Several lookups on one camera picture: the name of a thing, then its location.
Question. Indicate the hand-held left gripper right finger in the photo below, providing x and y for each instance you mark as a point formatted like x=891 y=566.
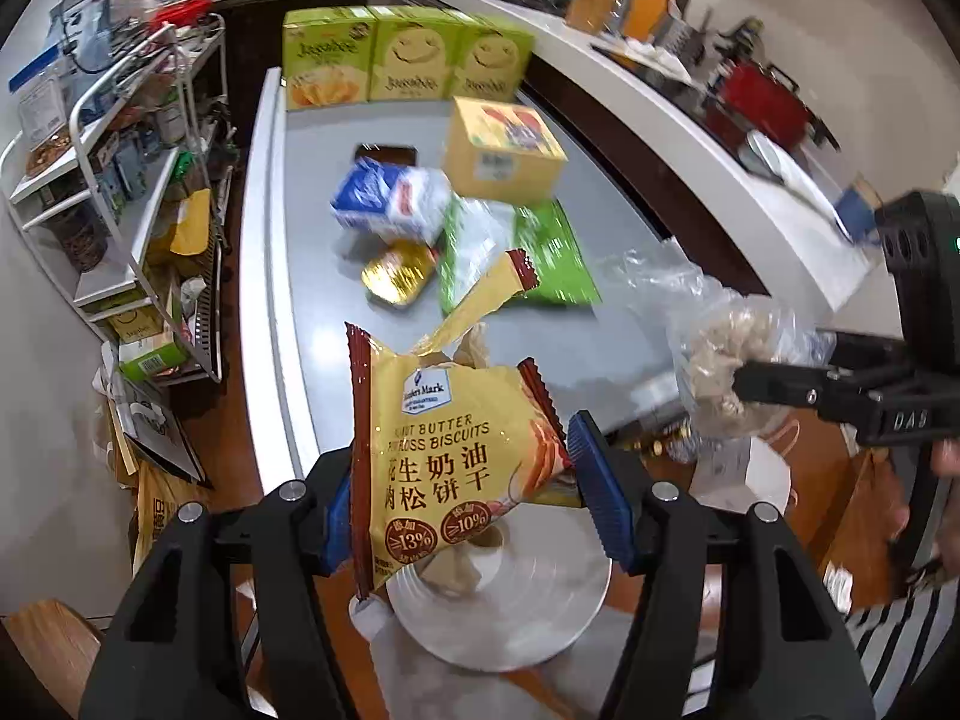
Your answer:
x=600 y=487

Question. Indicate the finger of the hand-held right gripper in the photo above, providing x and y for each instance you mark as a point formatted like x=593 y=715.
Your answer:
x=862 y=349
x=795 y=390

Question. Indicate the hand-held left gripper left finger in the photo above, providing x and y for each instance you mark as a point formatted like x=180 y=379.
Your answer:
x=339 y=517

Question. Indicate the clear plastic bag with crumbs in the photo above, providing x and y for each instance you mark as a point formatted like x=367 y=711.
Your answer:
x=720 y=345

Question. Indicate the yellow biscuit packet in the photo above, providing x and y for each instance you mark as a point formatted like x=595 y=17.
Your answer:
x=450 y=465

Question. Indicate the dark brown plastic tray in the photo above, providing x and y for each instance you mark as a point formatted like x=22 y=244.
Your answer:
x=386 y=152

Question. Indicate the person's right hand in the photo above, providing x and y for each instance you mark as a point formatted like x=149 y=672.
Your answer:
x=949 y=457

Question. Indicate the blue cup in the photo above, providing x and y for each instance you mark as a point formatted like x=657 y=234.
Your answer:
x=859 y=214

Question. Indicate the brown paper bag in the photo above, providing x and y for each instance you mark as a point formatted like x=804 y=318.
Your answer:
x=862 y=517

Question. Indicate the white plate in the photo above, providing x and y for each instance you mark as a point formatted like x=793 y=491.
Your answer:
x=784 y=169

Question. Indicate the yellow bag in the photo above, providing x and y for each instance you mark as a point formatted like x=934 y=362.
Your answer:
x=161 y=517

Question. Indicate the yellow brown empty wrapper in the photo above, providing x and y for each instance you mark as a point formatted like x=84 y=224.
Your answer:
x=487 y=300

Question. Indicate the red pot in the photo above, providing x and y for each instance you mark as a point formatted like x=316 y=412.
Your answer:
x=761 y=105

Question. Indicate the green plastic bag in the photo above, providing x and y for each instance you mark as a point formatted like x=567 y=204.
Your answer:
x=555 y=255

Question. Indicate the gold foil packet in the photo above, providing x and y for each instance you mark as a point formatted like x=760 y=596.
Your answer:
x=397 y=274

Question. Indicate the striped garment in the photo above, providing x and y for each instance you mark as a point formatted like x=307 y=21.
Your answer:
x=907 y=645

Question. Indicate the blue white packet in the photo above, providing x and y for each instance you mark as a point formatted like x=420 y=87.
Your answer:
x=382 y=199

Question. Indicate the wooden stool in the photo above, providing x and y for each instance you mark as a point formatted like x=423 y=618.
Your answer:
x=45 y=652

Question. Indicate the yellow cardboard box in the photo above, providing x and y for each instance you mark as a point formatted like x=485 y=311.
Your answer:
x=499 y=150

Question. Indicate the orange box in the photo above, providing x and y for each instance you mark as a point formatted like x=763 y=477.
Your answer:
x=619 y=7

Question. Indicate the white metal storage rack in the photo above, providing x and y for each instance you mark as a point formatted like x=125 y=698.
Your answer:
x=90 y=165

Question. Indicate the green snack box smiling face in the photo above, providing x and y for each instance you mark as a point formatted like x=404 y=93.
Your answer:
x=416 y=52
x=491 y=56

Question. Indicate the green snack box fries picture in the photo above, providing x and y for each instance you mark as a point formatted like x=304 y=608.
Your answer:
x=326 y=56

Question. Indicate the clear container with blue lid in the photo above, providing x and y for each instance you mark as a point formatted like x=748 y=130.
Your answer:
x=37 y=101

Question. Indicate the red plastic item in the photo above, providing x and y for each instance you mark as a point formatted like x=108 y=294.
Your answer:
x=180 y=11

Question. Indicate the blue snack bag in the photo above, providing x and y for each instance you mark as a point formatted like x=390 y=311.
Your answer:
x=79 y=22

